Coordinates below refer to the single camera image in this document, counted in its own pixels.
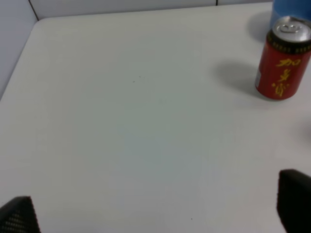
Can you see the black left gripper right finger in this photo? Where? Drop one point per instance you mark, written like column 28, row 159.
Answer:
column 294, row 201

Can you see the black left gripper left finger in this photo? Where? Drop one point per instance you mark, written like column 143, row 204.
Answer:
column 19, row 216

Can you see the blue bowl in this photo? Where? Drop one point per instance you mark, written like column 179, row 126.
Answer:
column 297, row 8

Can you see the red drink can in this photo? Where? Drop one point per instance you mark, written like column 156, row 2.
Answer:
column 284, row 59

